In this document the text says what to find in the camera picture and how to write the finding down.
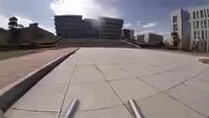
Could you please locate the dark multi-storey building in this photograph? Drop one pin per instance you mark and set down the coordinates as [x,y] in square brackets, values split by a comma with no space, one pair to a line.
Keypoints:
[73,27]

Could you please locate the wide stone stairs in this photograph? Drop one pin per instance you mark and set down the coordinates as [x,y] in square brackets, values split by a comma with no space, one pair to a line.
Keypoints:
[96,43]

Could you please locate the low pale building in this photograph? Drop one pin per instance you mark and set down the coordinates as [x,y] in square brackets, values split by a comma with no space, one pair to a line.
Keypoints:
[153,38]

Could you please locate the white multi-storey building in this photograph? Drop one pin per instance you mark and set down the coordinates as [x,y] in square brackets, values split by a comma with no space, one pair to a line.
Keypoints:
[203,25]

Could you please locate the grass strip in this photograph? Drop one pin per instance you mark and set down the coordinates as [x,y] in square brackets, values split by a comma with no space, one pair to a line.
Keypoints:
[6,55]

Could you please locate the small dark building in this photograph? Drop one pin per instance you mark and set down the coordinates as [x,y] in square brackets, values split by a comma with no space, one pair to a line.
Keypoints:
[128,34]

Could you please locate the red brick path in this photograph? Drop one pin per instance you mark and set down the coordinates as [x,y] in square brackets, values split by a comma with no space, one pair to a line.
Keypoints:
[15,68]

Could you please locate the low dark building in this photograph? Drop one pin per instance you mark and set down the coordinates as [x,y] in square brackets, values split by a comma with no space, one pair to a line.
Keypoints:
[36,34]

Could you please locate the robot's own part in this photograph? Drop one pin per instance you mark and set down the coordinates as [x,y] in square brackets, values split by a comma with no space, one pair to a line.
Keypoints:
[70,110]
[136,112]

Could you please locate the grey concrete slab pavement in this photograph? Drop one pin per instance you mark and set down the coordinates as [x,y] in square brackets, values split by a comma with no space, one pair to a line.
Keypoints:
[125,72]

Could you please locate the grey concrete kerb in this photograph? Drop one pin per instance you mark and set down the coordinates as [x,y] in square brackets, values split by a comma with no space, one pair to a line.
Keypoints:
[25,82]

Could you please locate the dark sloping wall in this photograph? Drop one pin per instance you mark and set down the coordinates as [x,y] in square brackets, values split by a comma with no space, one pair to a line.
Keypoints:
[43,43]

